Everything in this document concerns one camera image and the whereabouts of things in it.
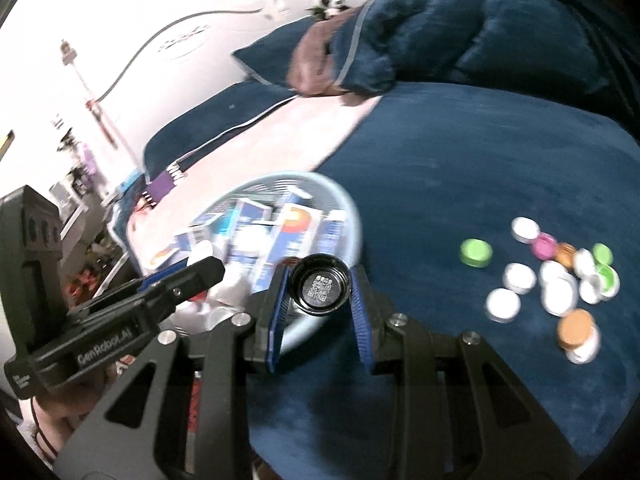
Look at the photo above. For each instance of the dark blue plush blanket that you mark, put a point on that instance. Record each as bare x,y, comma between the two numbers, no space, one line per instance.
450,160

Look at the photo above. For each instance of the black bottle cap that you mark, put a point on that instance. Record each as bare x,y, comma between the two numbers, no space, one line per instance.
320,287

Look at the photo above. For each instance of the pile of assorted bottle caps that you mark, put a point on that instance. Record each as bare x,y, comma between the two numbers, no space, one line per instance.
520,277

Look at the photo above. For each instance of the light blue mesh basket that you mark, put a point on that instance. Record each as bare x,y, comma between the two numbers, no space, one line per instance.
320,185

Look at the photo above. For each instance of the light blue tissue pack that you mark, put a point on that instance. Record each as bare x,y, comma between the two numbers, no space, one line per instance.
129,182

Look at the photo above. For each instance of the blue and white medicine box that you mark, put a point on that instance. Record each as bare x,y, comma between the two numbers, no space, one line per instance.
250,220
200,232
332,232

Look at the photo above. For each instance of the purple pouch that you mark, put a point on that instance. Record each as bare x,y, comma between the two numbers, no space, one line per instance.
162,185

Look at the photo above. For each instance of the pink blanket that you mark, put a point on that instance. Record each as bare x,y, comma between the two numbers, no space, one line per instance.
260,150

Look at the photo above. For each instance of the purple flowers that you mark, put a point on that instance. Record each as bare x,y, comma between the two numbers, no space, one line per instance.
89,160

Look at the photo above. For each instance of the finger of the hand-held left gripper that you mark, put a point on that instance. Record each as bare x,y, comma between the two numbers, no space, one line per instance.
150,284
205,272

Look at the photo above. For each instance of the white box with orange circle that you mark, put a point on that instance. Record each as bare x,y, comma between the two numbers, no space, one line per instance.
167,259
295,230

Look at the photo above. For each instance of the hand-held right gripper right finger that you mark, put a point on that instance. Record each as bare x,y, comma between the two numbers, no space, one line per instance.
361,320

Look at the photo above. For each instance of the brown pillow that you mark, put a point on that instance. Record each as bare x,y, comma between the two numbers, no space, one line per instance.
310,60

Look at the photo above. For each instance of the red hanging tassel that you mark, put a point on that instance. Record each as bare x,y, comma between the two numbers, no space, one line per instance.
102,120

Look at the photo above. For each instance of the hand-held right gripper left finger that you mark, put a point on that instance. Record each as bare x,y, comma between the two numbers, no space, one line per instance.
277,310

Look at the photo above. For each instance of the panda plush toy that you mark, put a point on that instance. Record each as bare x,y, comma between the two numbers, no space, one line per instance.
325,2

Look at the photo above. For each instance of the dark cloth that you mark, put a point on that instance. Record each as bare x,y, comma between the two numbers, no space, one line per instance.
615,35

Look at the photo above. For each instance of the upright dark blue pillow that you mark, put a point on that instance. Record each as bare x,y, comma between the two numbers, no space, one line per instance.
270,55

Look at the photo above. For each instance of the dark blue piped quilt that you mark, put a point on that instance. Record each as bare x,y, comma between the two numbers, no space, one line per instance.
450,35

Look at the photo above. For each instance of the single white bottle cap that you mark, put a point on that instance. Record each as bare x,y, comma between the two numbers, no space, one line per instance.
202,251

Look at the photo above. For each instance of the white bed headboard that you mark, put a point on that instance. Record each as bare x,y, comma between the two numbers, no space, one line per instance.
190,60

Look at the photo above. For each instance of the cluttered bedside table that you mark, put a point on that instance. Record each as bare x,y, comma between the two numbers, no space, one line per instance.
85,220

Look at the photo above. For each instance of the flat dark blue pillow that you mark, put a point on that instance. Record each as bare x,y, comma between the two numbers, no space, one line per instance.
210,120

